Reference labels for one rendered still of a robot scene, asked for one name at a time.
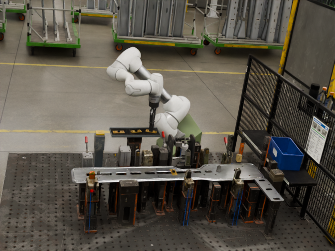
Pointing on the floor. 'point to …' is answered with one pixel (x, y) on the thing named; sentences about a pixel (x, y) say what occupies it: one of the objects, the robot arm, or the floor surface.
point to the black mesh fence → (287, 133)
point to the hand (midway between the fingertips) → (151, 126)
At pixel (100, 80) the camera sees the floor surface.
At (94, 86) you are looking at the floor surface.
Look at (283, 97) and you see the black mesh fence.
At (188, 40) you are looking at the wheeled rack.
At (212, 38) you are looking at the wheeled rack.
